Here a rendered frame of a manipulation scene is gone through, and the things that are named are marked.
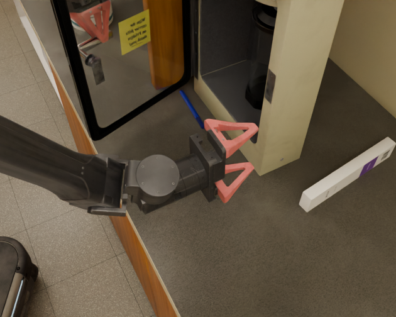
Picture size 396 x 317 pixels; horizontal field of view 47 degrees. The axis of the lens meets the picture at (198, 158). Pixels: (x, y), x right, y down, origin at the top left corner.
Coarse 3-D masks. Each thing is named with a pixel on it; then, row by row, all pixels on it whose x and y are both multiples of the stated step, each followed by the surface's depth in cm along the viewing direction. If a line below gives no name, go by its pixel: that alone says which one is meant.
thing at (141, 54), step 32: (96, 0) 80; (128, 0) 85; (160, 0) 91; (96, 32) 84; (128, 32) 90; (160, 32) 96; (128, 64) 95; (160, 64) 102; (96, 96) 94; (128, 96) 101
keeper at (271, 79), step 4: (268, 72) 81; (272, 72) 80; (268, 76) 82; (272, 76) 80; (268, 80) 82; (272, 80) 81; (268, 84) 83; (272, 84) 82; (268, 88) 83; (272, 88) 82; (268, 92) 84; (272, 92) 83; (268, 96) 84; (272, 96) 83; (268, 100) 85
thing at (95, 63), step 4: (88, 60) 86; (92, 60) 86; (96, 60) 86; (100, 60) 86; (88, 64) 87; (92, 64) 86; (96, 64) 86; (100, 64) 86; (92, 68) 86; (96, 68) 86; (100, 68) 87; (96, 72) 88; (100, 72) 88; (96, 76) 88; (100, 76) 89; (96, 80) 89; (100, 80) 90; (104, 80) 90; (96, 84) 90
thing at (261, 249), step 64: (64, 64) 126; (128, 128) 111; (192, 128) 111; (320, 128) 111; (384, 128) 111; (256, 192) 100; (384, 192) 100; (192, 256) 90; (256, 256) 90; (320, 256) 90; (384, 256) 90
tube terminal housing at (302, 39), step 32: (288, 0) 68; (320, 0) 70; (288, 32) 72; (320, 32) 76; (288, 64) 78; (320, 64) 83; (288, 96) 85; (288, 128) 93; (256, 160) 101; (288, 160) 104
